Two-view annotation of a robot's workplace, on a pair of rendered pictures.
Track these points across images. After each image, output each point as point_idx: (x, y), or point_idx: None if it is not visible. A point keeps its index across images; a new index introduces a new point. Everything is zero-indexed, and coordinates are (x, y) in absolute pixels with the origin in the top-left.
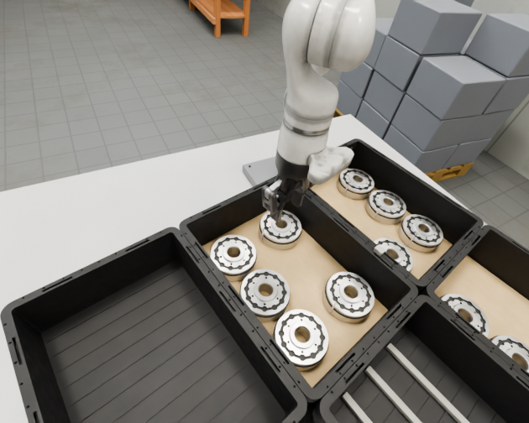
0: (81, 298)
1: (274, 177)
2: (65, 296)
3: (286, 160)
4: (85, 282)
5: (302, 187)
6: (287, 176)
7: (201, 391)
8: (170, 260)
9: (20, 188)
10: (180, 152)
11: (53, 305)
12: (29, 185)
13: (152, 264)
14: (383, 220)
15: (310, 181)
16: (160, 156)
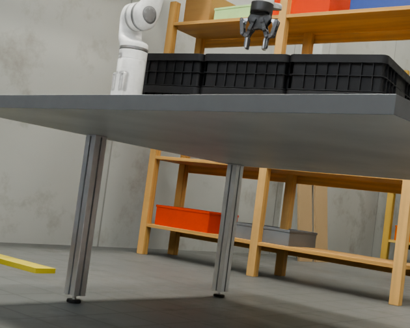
0: (353, 77)
1: (213, 53)
2: (360, 67)
3: (273, 4)
4: (348, 63)
5: (253, 31)
6: (272, 13)
7: None
8: (296, 85)
9: (284, 94)
10: (120, 94)
11: (367, 70)
12: (274, 94)
13: (308, 79)
14: None
15: (280, 9)
16: (140, 94)
